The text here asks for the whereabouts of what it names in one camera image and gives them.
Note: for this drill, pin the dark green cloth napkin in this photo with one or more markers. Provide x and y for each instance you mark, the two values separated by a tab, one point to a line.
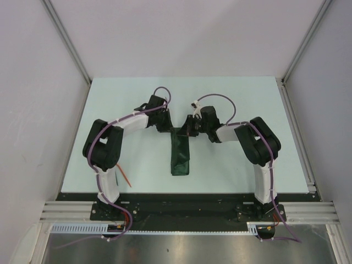
180	154

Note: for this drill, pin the left aluminium frame post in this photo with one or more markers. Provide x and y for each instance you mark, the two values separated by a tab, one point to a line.
64	36

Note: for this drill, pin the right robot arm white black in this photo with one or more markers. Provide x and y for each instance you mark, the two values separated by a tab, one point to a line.
259	143

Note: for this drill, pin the right aluminium table rail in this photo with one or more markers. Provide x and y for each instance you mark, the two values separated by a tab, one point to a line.
298	138

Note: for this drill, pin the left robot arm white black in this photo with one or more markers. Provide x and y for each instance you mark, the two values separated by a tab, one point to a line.
103	145

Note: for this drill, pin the right aluminium frame post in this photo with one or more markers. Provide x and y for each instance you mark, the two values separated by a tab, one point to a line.
308	37

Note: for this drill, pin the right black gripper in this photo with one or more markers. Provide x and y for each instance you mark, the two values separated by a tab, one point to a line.
187	128

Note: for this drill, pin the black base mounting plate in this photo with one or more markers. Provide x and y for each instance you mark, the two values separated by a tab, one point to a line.
186	212

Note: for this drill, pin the white slotted cable duct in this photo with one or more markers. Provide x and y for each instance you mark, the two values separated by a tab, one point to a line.
111	230

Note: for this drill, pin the front aluminium extrusion rail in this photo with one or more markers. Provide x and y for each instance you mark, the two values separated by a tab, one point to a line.
296	212

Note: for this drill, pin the aluminium frame post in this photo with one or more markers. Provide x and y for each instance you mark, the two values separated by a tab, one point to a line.
64	36
308	37

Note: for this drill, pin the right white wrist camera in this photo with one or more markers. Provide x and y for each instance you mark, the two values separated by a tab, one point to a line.
195	107

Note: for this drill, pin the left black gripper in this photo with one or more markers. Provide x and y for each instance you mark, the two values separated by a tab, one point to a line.
168	126

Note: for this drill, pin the orange plastic fork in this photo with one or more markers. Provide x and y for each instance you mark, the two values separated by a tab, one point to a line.
124	175

